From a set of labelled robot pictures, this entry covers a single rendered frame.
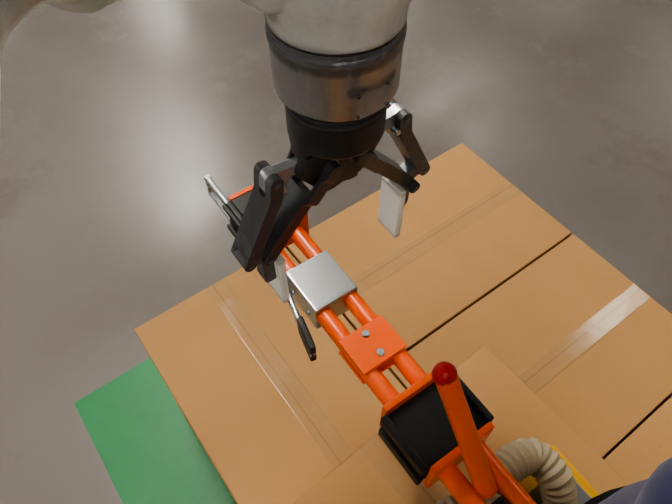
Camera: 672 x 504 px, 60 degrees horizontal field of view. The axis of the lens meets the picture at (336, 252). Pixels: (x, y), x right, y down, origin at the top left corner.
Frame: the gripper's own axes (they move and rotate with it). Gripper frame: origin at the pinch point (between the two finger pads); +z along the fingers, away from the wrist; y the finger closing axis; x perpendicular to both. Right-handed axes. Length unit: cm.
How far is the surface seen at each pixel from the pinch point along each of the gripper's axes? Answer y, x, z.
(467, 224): 59, 27, 67
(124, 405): -35, 61, 121
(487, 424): 4.8, -20.1, 11.2
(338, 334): -1.1, -2.1, 13.2
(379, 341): 2.0, -5.8, 12.7
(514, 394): 17.1, -17.2, 27.0
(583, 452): 18.7, -27.6, 27.0
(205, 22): 78, 224, 122
